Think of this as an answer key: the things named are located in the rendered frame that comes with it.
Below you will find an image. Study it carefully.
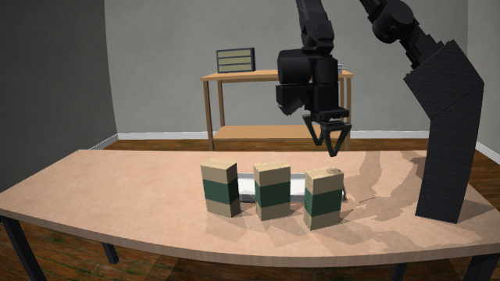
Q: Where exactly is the white shallow tray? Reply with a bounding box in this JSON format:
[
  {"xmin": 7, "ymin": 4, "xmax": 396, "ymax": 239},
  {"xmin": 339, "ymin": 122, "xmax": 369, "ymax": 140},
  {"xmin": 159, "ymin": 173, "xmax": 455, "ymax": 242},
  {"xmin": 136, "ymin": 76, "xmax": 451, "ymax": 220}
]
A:
[{"xmin": 237, "ymin": 173, "xmax": 305, "ymax": 201}]

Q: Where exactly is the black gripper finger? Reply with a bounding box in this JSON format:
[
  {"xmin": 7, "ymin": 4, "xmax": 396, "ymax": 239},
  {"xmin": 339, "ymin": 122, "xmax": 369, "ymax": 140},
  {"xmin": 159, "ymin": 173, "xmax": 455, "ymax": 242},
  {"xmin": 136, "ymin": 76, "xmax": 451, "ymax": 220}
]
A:
[
  {"xmin": 302, "ymin": 114, "xmax": 324, "ymax": 146},
  {"xmin": 320, "ymin": 123, "xmax": 352, "ymax": 157}
]

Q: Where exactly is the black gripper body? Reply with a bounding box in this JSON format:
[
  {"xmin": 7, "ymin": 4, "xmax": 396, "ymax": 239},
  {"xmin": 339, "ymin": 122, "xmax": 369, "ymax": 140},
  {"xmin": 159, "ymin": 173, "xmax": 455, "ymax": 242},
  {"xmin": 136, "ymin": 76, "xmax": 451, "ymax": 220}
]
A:
[{"xmin": 304, "ymin": 83, "xmax": 349, "ymax": 127}]

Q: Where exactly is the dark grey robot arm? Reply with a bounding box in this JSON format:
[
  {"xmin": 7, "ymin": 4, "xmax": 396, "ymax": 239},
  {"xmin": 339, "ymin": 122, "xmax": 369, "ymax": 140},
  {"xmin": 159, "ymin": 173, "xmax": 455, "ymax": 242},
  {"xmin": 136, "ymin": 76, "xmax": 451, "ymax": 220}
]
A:
[{"xmin": 276, "ymin": 0, "xmax": 445, "ymax": 116}]

